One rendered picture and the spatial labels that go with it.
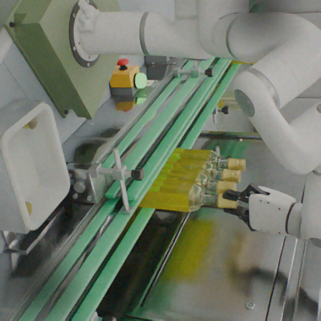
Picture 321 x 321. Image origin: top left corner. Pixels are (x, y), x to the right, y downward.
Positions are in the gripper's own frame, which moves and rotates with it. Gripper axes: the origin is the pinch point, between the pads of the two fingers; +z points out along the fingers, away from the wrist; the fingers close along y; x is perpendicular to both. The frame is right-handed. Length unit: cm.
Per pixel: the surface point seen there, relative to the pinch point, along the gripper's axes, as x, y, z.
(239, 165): -15.0, 0.9, 5.7
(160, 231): 0.9, -16.0, 23.3
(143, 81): -19.4, 19.4, 37.8
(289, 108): -550, -247, 210
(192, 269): 13.1, -12.7, 4.7
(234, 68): -88, -3, 46
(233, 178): -9.2, 0.2, 4.6
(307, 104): -556, -240, 186
